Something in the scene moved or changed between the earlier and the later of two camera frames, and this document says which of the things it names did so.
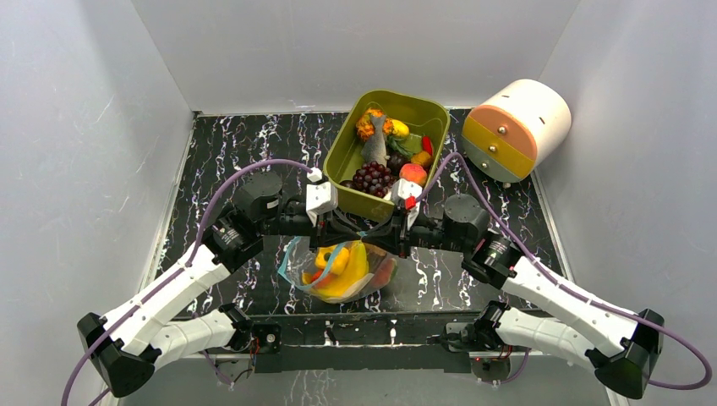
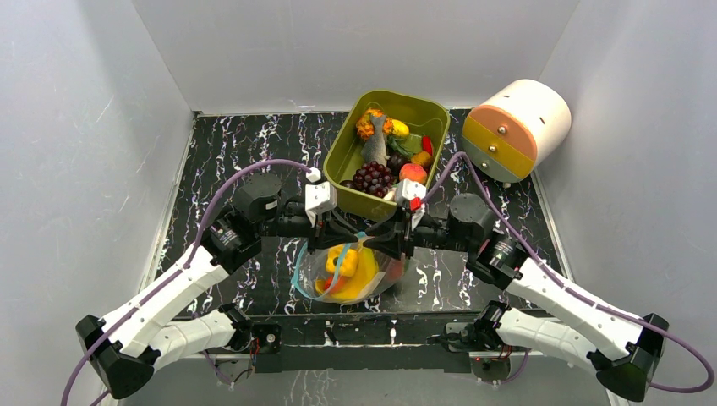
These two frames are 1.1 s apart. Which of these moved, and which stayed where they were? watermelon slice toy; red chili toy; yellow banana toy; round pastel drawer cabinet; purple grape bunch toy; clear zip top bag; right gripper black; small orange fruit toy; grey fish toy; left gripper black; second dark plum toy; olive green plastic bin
Moved: clear zip top bag; watermelon slice toy; yellow banana toy; red chili toy
Stayed: grey fish toy; purple grape bunch toy; olive green plastic bin; round pastel drawer cabinet; second dark plum toy; left gripper black; right gripper black; small orange fruit toy
